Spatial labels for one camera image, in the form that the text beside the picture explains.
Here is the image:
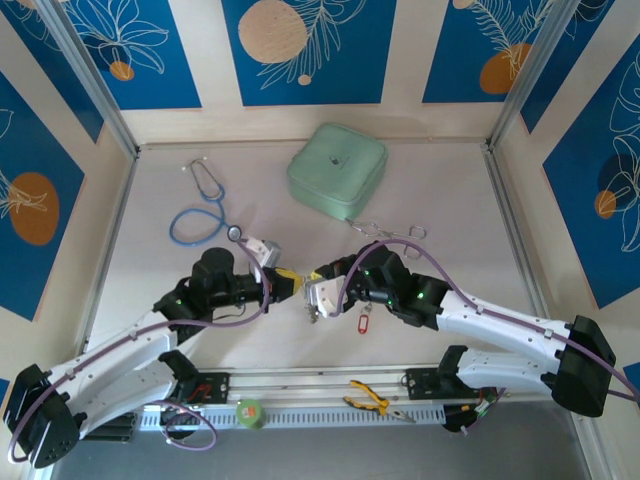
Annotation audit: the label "metal keyring with key bunch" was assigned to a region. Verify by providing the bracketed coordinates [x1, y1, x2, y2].
[299, 292, 325, 326]

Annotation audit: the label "key with red tag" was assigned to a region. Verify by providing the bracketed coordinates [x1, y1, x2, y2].
[356, 298, 376, 335]

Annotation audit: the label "blue stethoscope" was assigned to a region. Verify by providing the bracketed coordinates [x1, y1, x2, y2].
[168, 158, 244, 248]

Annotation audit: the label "mint green zip pouch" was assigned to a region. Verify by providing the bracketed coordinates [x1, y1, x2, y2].
[286, 122, 390, 218]

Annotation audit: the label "green tape roll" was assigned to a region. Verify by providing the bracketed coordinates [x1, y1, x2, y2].
[235, 396, 267, 432]

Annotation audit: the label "black aluminium extrusion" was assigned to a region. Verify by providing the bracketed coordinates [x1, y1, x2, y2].
[87, 412, 137, 444]

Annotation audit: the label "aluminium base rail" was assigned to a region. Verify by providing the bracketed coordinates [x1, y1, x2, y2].
[197, 368, 592, 402]

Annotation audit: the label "aluminium table side rail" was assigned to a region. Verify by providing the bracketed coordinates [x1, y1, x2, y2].
[482, 143, 556, 321]
[74, 149, 141, 366]

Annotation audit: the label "yellow handled pliers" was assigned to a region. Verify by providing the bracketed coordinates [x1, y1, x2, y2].
[342, 379, 418, 425]

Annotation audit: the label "grey slotted cable duct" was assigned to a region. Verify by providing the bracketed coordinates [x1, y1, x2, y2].
[138, 402, 447, 432]

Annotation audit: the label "purple cable loop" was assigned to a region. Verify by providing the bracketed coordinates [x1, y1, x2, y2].
[158, 398, 220, 454]

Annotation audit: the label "aluminium frame post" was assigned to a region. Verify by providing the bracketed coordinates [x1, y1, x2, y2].
[38, 0, 142, 157]
[485, 0, 585, 151]

